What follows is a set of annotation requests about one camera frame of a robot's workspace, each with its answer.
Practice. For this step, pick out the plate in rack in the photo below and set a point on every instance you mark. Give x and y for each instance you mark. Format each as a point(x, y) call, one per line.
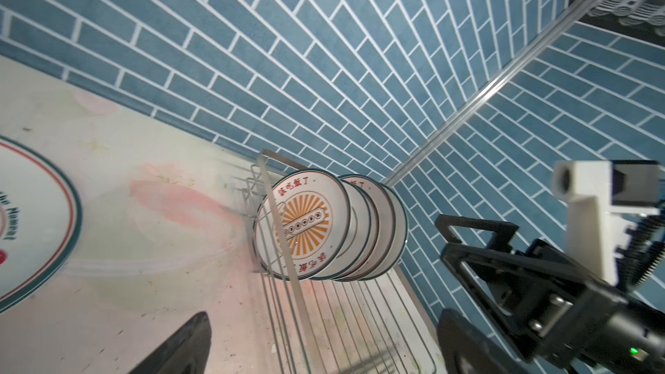
point(360, 238)
point(399, 240)
point(384, 221)

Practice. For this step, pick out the right aluminium corner post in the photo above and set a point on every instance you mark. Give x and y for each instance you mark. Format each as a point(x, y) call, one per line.
point(549, 35)

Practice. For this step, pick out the metal wire dish rack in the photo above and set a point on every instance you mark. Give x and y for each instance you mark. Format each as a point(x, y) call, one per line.
point(329, 326)

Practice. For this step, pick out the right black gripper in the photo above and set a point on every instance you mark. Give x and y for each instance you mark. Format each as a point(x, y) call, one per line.
point(547, 306)

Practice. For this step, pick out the large plate green rim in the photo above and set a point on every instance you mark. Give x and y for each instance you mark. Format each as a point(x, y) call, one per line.
point(41, 218)

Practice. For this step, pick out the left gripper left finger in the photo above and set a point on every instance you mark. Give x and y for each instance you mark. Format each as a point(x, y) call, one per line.
point(185, 351)

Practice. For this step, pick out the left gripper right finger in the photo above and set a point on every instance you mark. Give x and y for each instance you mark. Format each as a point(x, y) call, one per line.
point(465, 348)

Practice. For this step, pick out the small plate orange sunburst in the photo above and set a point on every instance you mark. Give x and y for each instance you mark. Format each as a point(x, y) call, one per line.
point(307, 214)

